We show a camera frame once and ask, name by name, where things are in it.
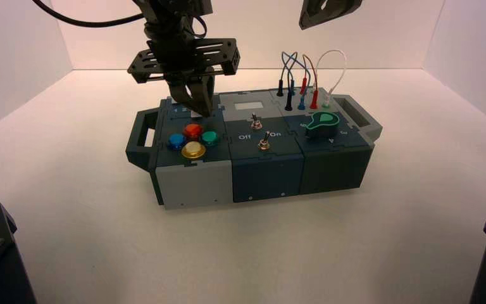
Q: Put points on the white slider knob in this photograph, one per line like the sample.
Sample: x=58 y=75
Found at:
x=196 y=113

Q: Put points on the teal round push button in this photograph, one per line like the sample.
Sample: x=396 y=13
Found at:
x=210 y=137

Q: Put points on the metal toggle switch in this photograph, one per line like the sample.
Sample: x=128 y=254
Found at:
x=263 y=144
x=255 y=124

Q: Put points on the blue round push button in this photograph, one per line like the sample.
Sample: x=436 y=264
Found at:
x=176 y=141

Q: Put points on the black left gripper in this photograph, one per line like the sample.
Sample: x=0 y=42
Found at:
x=184 y=58

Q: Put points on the orange round push button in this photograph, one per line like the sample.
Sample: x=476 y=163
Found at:
x=193 y=131

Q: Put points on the green rotary selector knob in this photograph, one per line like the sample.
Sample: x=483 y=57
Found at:
x=321 y=125

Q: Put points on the grey and blue control box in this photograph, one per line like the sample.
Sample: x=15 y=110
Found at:
x=192 y=184

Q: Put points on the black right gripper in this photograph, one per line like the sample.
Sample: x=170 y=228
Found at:
x=327 y=12

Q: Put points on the yellow round push button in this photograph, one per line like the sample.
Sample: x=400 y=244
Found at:
x=193 y=149

